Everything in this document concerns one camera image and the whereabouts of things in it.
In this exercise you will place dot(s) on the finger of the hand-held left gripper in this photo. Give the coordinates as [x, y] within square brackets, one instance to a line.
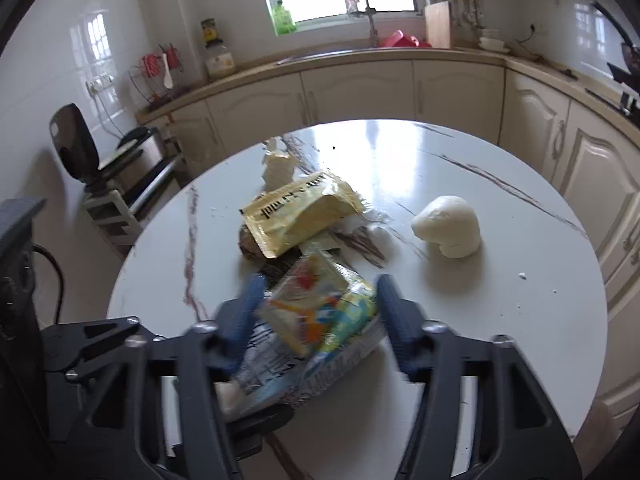
[65, 345]

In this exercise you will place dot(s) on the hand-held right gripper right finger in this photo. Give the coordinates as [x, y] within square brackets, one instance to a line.
[395, 320]

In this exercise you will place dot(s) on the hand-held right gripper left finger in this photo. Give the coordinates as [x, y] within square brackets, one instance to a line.
[245, 320]

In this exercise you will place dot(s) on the colourful yellow orange packet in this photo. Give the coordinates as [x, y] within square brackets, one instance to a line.
[305, 305]

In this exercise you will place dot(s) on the printed clear plastic bag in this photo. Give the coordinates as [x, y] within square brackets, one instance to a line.
[280, 375]

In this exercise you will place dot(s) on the brown dried lump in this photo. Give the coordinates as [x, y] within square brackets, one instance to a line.
[247, 245]

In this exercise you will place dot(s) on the clear thin plastic bag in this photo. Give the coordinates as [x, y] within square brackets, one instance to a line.
[370, 230]

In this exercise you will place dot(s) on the white round bun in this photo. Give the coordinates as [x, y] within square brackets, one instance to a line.
[447, 225]

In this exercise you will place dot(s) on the yellow foil packet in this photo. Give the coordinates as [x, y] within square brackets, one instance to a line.
[295, 215]

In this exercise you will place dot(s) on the round white marble table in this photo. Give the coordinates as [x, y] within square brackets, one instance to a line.
[450, 320]

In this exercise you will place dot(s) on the white shelf rack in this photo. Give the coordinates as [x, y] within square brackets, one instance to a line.
[130, 205]

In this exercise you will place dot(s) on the black rice cooker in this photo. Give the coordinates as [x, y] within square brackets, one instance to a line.
[75, 145]

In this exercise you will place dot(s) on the cream lower cabinets under sink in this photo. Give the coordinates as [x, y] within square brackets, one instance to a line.
[350, 90]

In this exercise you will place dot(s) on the cream lower cabinets under stove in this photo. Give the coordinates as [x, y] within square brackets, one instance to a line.
[590, 170]

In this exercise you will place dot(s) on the white spoon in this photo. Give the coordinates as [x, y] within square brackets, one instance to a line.
[167, 75]

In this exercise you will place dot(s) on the large clear jar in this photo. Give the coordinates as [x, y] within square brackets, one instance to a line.
[220, 62]

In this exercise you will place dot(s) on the red kitchen utensil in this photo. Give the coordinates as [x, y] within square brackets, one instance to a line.
[148, 64]
[172, 56]

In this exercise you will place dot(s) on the steel sink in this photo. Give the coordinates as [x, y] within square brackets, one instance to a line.
[320, 55]

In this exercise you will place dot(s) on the red plastic basin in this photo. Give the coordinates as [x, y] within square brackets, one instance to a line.
[400, 40]

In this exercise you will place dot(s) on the small yellow-label jar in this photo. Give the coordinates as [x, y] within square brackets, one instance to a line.
[210, 31]

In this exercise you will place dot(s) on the stack of white bowls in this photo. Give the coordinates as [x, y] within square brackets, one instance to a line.
[492, 42]

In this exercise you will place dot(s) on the steel faucet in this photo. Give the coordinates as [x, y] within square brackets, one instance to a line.
[372, 25]

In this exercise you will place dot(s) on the wooden cutting board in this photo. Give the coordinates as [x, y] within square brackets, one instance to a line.
[438, 25]

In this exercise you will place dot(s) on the small black item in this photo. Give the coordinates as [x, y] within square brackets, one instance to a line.
[567, 72]

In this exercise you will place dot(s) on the green dish soap bottle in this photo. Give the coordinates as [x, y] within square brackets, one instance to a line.
[281, 20]

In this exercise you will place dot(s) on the black gas stove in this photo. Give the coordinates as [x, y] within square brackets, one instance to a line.
[622, 100]

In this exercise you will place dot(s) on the row of hanging utensils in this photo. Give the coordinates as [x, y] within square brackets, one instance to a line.
[462, 5]

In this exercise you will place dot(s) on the steel wok with lid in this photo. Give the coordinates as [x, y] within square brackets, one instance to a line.
[612, 22]

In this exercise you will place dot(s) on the wall power outlet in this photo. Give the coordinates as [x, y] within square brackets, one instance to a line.
[100, 85]

